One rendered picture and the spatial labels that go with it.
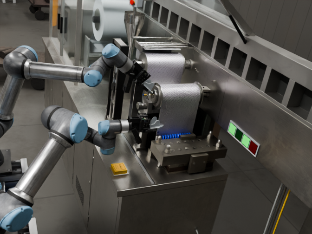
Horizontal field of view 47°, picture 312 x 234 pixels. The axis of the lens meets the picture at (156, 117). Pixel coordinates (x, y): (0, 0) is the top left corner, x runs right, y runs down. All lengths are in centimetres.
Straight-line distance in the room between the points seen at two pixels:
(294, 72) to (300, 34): 271
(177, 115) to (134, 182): 45
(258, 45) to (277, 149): 49
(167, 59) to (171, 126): 40
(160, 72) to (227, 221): 155
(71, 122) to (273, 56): 93
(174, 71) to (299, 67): 83
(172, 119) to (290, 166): 70
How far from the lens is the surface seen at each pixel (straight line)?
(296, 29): 437
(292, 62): 164
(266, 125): 176
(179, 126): 208
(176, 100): 198
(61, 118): 158
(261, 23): 483
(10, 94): 202
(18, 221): 154
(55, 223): 294
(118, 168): 192
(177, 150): 195
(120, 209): 191
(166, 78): 218
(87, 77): 168
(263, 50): 177
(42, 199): 314
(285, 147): 168
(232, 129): 195
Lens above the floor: 205
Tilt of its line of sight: 27 degrees down
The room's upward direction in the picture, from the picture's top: 9 degrees clockwise
